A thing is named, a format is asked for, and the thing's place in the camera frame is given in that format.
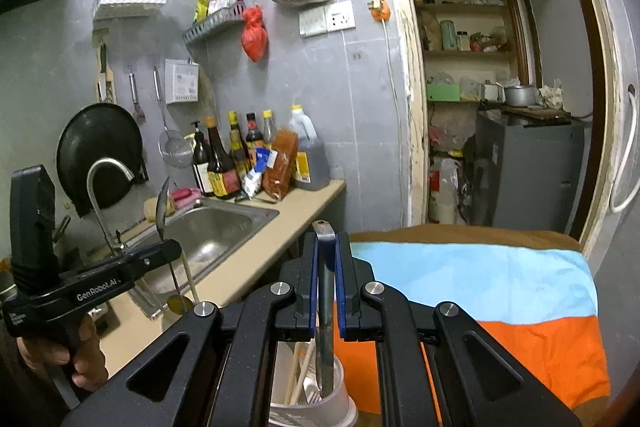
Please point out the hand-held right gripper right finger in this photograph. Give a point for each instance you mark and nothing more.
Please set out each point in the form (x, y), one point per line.
(340, 292)

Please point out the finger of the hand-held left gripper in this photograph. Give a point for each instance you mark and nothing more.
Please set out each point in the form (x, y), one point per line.
(155, 257)

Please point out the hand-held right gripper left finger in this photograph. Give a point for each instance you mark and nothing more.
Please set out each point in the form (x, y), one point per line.
(312, 292)

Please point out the large metal spoon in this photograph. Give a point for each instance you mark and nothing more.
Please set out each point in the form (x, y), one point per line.
(162, 207)

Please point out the wooden chopstick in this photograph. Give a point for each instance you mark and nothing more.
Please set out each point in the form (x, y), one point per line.
(297, 377)
(307, 369)

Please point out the white plastic utensil basket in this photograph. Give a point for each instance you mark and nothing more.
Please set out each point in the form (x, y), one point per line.
(335, 402)

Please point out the person's left hand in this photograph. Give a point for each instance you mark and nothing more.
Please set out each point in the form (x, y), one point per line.
(90, 357)

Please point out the yellow sponge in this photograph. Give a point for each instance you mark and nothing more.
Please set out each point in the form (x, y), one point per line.
(157, 209)

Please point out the stainless steel sink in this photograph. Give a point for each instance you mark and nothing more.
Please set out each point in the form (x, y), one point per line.
(215, 232)

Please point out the pink scrub brush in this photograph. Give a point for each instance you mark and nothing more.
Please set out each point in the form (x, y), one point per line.
(185, 196)

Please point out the curved metal faucet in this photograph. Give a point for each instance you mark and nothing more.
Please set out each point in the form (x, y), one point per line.
(97, 187)

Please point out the black wok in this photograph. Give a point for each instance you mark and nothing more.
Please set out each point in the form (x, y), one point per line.
(95, 152)

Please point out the dark pump bottle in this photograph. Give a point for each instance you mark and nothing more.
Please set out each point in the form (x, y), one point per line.
(201, 167)

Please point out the dark soy sauce bottle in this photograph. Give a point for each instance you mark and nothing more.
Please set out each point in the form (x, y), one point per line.
(222, 172)

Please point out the hanging mesh strainer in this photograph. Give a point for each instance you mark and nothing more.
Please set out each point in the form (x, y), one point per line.
(175, 149)

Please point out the orange spice packet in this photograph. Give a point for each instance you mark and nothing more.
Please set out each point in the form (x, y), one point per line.
(280, 167)

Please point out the blue and white packet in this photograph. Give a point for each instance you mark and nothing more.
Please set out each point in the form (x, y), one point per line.
(257, 172)

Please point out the large oil jug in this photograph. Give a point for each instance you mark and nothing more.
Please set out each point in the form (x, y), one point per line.
(310, 157)

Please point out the colourful striped tablecloth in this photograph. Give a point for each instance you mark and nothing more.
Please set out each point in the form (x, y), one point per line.
(480, 297)

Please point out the yellow cap sauce bottle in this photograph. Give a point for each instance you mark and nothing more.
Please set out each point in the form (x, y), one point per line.
(236, 142)

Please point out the hanging metal spatula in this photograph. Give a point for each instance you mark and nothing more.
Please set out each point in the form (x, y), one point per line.
(136, 102)

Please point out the red label sauce bottle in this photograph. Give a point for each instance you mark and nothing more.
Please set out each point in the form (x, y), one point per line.
(254, 132)

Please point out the clear slim bottle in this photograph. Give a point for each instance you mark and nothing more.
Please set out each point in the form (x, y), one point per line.
(270, 127)

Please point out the wooden knife holder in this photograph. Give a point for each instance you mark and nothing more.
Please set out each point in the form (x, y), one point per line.
(104, 72)

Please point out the grey cabinet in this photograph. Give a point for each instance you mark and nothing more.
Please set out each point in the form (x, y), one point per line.
(525, 172)

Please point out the green box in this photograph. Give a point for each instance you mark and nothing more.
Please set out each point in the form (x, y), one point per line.
(443, 93)

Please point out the red plastic bag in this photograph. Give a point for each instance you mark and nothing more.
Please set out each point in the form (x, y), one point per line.
(254, 37)

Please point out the metal pot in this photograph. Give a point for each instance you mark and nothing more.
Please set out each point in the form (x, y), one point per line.
(520, 96)

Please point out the orange plug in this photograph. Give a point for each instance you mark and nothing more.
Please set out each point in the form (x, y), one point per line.
(378, 9)

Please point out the white wall holder box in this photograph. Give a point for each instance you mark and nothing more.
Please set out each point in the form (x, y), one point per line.
(182, 82)

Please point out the worn door frame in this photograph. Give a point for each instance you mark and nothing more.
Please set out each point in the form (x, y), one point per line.
(412, 107)

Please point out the grey wall shelf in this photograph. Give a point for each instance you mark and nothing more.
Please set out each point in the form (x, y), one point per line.
(215, 24)

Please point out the white wall basket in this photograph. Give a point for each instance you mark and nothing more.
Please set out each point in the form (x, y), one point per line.
(130, 2)

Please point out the wall switch and socket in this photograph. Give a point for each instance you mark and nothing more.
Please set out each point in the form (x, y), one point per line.
(327, 19)

